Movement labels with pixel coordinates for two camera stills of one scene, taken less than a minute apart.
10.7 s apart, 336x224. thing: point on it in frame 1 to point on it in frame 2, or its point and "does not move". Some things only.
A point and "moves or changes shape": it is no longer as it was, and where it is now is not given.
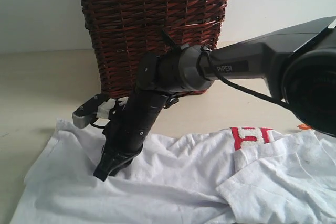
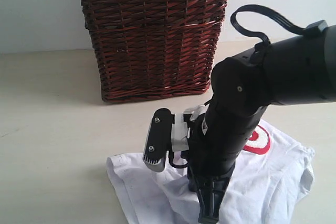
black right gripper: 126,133 to 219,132
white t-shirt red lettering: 229,176 moves or changes shape
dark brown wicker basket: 130,20 does not move
